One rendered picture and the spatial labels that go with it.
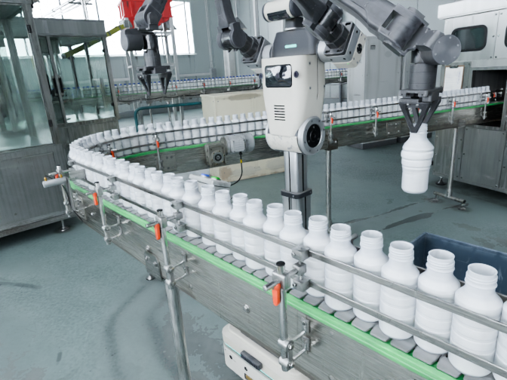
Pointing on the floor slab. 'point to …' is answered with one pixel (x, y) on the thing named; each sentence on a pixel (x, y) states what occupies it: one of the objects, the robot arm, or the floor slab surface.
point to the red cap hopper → (129, 8)
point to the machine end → (498, 127)
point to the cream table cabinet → (215, 101)
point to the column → (229, 63)
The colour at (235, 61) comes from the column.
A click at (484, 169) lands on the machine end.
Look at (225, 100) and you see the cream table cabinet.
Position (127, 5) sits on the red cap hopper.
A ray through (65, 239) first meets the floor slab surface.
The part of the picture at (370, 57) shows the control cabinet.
